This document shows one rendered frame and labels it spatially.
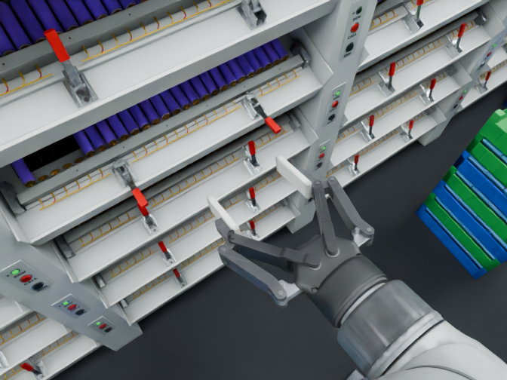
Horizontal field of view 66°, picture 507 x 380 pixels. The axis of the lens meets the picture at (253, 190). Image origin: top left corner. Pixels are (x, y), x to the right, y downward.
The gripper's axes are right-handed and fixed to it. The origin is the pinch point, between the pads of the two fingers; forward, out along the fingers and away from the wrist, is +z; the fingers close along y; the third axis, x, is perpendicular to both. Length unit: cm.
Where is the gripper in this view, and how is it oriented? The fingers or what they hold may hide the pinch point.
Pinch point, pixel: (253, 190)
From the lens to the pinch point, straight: 51.3
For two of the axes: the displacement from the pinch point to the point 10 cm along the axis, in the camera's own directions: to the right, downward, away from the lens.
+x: -1.2, -6.5, -7.5
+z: -5.6, -5.8, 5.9
